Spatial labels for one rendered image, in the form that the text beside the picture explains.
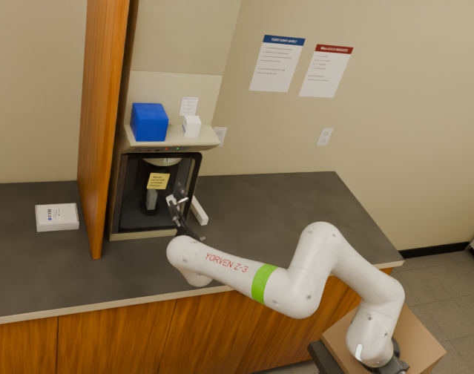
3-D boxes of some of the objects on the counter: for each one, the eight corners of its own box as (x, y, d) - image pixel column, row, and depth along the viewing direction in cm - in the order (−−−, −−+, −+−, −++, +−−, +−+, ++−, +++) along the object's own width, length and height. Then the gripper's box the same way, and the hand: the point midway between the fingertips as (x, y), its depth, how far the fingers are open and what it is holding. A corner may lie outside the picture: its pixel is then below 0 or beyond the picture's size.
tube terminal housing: (99, 200, 219) (115, 36, 173) (169, 197, 232) (202, 43, 186) (108, 241, 202) (129, 70, 156) (184, 234, 215) (223, 76, 169)
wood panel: (76, 180, 226) (99, -196, 142) (83, 179, 227) (109, -193, 144) (92, 259, 192) (133, -172, 109) (100, 258, 193) (147, -168, 110)
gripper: (204, 245, 185) (186, 203, 202) (188, 225, 175) (170, 182, 191) (187, 255, 186) (170, 213, 202) (169, 235, 175) (153, 191, 191)
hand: (173, 203), depth 194 cm, fingers closed, pressing on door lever
